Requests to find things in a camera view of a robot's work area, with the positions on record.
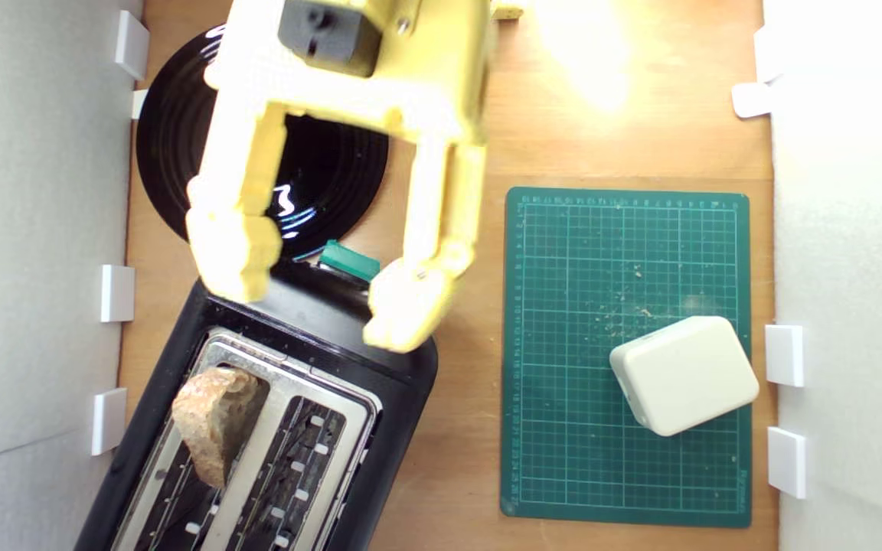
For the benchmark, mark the black round plate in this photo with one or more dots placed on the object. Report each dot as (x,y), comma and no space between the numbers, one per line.
(334,168)

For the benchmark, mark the black two-slot toaster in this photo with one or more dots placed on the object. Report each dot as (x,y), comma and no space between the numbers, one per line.
(403,413)

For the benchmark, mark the green cutting mat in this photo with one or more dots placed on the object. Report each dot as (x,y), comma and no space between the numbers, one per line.
(563,398)

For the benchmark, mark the small white wall clip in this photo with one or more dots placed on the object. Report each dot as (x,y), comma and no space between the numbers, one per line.
(109,421)
(766,53)
(751,99)
(139,104)
(132,44)
(786,462)
(117,293)
(784,356)

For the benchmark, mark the white rounded block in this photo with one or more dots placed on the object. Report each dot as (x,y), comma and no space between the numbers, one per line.
(686,375)

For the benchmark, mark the brown bread slice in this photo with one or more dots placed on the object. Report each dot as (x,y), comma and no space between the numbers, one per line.
(219,421)

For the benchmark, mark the green toaster lever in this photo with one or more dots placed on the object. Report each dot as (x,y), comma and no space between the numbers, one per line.
(345,260)

